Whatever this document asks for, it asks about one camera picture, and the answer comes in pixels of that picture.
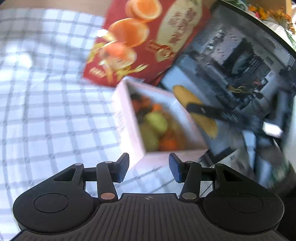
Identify long yellow banana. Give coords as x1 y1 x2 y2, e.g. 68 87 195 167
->
173 85 218 139

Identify orange tangerine with leaf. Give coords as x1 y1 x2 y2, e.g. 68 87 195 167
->
159 137 180 152

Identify green pear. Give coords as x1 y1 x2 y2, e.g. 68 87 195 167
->
139 123 159 152
144 111 169 136

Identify short yellow banana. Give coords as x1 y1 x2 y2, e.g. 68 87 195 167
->
168 114 186 151

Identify orange tangerine with leaves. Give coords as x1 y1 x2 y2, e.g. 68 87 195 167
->
152 103 163 111

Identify pink cardboard box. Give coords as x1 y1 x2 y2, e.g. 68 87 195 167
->
113 80 208 168

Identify white black grid tablecloth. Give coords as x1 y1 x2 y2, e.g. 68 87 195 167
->
0 6 209 241

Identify red orange gift box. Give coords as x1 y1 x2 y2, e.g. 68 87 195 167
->
83 1 211 87

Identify yellow flowers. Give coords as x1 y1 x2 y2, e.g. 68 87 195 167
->
248 4 295 50

